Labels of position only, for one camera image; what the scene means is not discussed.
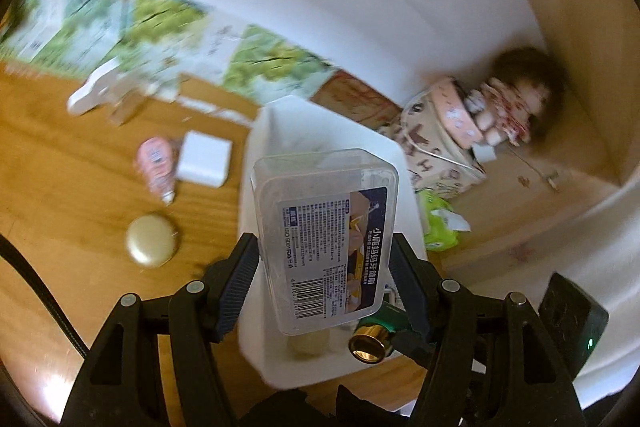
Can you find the round gold tin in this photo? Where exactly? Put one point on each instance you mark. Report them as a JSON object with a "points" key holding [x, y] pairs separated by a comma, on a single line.
{"points": [[150, 239]]}

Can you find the white plug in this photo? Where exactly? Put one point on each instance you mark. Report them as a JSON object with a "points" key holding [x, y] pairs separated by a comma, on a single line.
{"points": [[482, 152]]}

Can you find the clear floss box blue label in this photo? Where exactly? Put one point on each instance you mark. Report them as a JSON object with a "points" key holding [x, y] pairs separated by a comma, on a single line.
{"points": [[320, 232]]}

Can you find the pink round box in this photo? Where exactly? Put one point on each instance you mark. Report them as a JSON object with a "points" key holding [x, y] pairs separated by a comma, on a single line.
{"points": [[455, 112]]}

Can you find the white plastic storage bin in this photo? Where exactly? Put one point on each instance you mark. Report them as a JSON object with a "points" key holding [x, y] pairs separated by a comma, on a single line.
{"points": [[280, 137]]}

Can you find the brown patterned board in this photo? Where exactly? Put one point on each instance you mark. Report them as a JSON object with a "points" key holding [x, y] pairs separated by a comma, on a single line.
{"points": [[360, 99]]}

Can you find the white handheld fan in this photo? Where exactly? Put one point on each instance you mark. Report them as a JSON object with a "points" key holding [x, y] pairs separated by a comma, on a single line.
{"points": [[95, 89]]}

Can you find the wooden bookshelf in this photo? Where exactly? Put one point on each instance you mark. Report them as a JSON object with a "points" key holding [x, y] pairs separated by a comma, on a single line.
{"points": [[575, 7]]}

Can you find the grape print sheet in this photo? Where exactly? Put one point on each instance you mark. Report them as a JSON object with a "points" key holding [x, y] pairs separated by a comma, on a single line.
{"points": [[270, 57], [160, 27], [60, 22]]}

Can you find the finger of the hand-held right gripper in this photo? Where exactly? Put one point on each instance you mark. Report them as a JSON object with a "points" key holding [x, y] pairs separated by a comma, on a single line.
{"points": [[411, 347]]}

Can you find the pink correction tape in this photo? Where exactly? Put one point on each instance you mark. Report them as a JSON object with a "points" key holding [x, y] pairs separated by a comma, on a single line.
{"points": [[155, 162]]}

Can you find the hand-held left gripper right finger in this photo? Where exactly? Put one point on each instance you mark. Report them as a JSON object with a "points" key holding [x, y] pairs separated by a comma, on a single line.
{"points": [[407, 272]]}

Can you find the white charger adapter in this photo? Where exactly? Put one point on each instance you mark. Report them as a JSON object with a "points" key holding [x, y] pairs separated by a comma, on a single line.
{"points": [[202, 159]]}

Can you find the brown-haired rag doll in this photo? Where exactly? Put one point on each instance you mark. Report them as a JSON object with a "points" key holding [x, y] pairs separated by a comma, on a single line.
{"points": [[510, 107]]}

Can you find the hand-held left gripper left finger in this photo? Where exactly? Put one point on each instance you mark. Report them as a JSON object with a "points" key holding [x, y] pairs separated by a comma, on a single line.
{"points": [[240, 287]]}

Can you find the metal wall hook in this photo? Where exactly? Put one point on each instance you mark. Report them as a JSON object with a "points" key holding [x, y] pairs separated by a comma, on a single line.
{"points": [[552, 181]]}

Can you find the green bottle gold cap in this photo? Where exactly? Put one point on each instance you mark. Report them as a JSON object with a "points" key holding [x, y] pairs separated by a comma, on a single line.
{"points": [[370, 342]]}

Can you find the green tissue pack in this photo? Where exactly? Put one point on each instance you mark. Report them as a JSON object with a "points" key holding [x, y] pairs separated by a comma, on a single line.
{"points": [[440, 227]]}

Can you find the printed canvas bag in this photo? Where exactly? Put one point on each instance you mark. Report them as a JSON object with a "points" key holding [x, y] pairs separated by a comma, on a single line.
{"points": [[435, 157]]}

